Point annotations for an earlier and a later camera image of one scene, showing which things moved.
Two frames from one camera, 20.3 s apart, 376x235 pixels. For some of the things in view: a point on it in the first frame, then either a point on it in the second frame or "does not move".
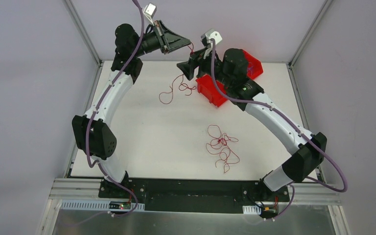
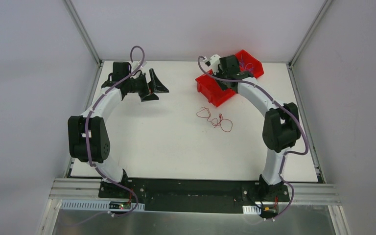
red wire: [220, 146] → [206, 108]
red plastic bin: [205, 88] does not move
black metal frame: [192, 194] does not move
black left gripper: [163, 37] → [145, 86]
